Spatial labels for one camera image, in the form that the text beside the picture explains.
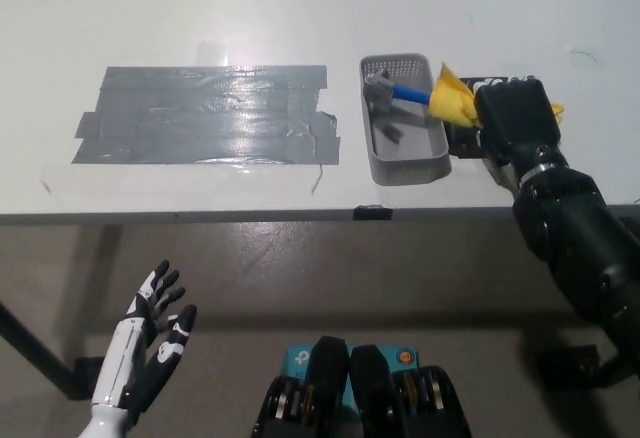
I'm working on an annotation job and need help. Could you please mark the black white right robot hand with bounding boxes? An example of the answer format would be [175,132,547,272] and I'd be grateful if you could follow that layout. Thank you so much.
[469,76,571,182]

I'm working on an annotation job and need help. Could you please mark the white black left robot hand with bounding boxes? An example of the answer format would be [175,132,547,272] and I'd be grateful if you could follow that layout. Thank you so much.
[91,259,199,427]

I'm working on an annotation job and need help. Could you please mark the yellow cloth handle wrap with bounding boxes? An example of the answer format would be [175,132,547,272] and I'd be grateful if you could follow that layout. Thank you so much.
[427,61,566,128]

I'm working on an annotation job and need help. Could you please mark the blue handled claw hammer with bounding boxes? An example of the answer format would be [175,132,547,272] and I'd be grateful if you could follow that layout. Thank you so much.
[363,61,566,128]

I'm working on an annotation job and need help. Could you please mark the black table foot plate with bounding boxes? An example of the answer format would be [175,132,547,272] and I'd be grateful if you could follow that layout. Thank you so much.
[73,356,107,400]
[537,344,602,390]

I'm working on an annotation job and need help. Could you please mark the grey plastic basket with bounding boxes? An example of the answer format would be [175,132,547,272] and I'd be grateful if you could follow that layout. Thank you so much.
[358,52,451,185]

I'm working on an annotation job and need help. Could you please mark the grey duct tape patch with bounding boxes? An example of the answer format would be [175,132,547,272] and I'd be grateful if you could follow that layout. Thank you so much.
[71,64,342,166]

